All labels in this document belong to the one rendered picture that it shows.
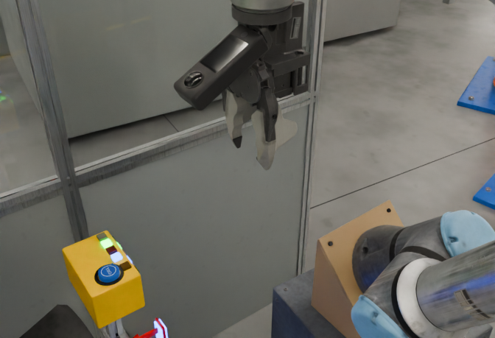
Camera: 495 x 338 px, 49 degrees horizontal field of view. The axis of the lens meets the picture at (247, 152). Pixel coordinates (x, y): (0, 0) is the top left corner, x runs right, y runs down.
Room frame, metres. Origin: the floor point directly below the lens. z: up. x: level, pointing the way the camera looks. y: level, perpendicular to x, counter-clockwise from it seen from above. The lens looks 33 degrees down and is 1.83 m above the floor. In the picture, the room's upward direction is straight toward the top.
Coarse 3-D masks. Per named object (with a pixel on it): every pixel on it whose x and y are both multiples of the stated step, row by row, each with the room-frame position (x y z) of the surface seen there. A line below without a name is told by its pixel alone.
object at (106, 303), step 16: (96, 240) 0.83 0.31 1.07; (112, 240) 0.83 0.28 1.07; (64, 256) 0.79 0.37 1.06; (80, 256) 0.78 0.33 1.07; (96, 256) 0.78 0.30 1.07; (80, 272) 0.74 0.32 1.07; (96, 272) 0.73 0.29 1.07; (128, 272) 0.74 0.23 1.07; (80, 288) 0.73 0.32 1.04; (96, 288) 0.70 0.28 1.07; (112, 288) 0.70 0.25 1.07; (128, 288) 0.72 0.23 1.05; (96, 304) 0.68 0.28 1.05; (112, 304) 0.69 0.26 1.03; (128, 304) 0.71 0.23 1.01; (144, 304) 0.73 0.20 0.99; (96, 320) 0.68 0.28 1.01; (112, 320) 0.69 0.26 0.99
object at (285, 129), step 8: (256, 112) 0.59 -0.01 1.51; (280, 112) 0.60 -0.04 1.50; (256, 120) 0.59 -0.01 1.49; (280, 120) 0.60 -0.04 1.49; (288, 120) 0.61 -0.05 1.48; (256, 128) 0.59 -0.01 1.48; (280, 128) 0.60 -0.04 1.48; (288, 128) 0.60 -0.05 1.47; (296, 128) 0.61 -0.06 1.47; (256, 136) 0.59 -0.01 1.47; (264, 136) 0.57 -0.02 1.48; (280, 136) 0.59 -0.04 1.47; (288, 136) 0.60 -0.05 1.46; (256, 144) 0.59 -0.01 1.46; (264, 144) 0.57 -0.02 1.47; (272, 144) 0.58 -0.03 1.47; (280, 144) 0.59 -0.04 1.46; (264, 152) 0.58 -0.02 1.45; (272, 152) 0.58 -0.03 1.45; (264, 160) 0.58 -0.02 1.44; (272, 160) 0.58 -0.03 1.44; (264, 168) 0.59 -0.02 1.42
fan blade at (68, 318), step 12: (60, 312) 0.52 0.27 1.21; (72, 312) 0.52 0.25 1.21; (36, 324) 0.51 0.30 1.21; (48, 324) 0.50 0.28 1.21; (60, 324) 0.51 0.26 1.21; (72, 324) 0.51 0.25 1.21; (84, 324) 0.51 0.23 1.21; (24, 336) 0.49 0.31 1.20; (36, 336) 0.49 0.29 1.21; (48, 336) 0.49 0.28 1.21; (60, 336) 0.49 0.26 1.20; (84, 336) 0.49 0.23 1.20
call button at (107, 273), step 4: (108, 264) 0.75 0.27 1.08; (112, 264) 0.75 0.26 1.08; (100, 268) 0.74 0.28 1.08; (104, 268) 0.74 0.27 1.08; (108, 268) 0.74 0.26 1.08; (112, 268) 0.74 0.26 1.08; (116, 268) 0.74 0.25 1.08; (100, 272) 0.73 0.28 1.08; (104, 272) 0.73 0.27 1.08; (108, 272) 0.73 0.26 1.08; (112, 272) 0.73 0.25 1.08; (116, 272) 0.73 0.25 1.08; (100, 276) 0.72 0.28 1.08; (104, 276) 0.72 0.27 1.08; (108, 276) 0.72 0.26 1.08; (112, 276) 0.72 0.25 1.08; (116, 276) 0.72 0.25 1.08; (100, 280) 0.72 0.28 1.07; (104, 280) 0.71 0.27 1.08; (108, 280) 0.71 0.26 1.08; (112, 280) 0.71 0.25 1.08
